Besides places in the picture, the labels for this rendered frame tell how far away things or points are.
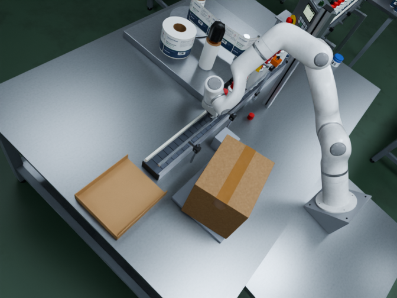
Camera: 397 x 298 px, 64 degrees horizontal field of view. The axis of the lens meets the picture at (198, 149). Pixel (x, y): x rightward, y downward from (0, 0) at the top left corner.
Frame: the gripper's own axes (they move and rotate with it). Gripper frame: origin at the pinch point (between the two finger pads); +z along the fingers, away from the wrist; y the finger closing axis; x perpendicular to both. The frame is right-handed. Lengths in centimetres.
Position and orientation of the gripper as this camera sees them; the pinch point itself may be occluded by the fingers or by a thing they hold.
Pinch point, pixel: (210, 113)
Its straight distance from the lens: 167.6
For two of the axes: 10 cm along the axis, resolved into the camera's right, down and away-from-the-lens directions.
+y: -7.4, -6.4, 1.9
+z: -0.2, 3.1, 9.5
